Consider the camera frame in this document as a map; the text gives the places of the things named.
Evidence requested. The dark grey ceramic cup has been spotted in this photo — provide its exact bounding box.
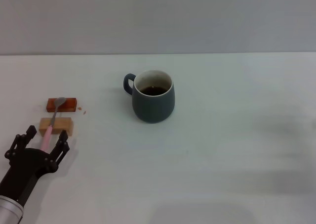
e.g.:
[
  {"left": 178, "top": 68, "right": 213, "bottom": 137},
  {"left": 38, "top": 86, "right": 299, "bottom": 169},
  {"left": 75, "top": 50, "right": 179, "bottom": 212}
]
[{"left": 123, "top": 70, "right": 176, "bottom": 124}]

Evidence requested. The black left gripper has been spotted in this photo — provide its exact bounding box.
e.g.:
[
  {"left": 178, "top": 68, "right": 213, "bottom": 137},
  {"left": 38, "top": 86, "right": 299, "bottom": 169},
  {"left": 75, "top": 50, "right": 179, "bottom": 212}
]
[{"left": 0, "top": 125, "right": 71, "bottom": 206}]

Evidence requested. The light wooden block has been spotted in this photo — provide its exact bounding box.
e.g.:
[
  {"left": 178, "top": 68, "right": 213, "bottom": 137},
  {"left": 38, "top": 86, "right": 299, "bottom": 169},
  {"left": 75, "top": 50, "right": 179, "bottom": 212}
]
[{"left": 38, "top": 117, "right": 74, "bottom": 137}]

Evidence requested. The red-brown wooden block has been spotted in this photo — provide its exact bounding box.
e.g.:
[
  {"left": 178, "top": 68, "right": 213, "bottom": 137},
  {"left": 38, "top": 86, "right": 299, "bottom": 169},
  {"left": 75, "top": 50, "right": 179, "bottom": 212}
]
[{"left": 46, "top": 97, "right": 78, "bottom": 112}]

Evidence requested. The pink handled metal spoon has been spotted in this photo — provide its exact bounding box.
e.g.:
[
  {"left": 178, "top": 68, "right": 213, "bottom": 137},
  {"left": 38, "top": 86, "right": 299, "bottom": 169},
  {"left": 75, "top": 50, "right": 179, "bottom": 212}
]
[{"left": 40, "top": 96, "right": 67, "bottom": 152}]

